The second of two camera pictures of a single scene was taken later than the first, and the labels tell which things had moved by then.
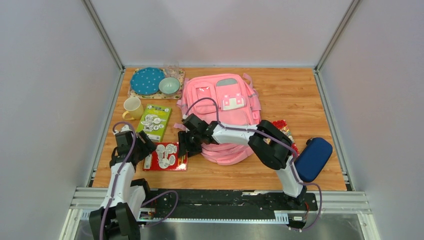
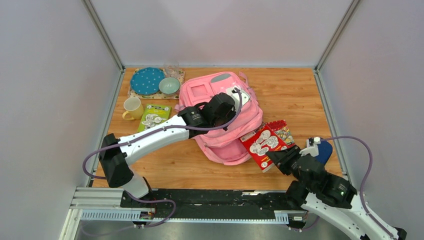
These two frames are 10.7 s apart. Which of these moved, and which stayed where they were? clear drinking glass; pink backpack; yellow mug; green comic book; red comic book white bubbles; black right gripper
Moved: black right gripper; red comic book white bubbles
Stayed: clear drinking glass; green comic book; pink backpack; yellow mug
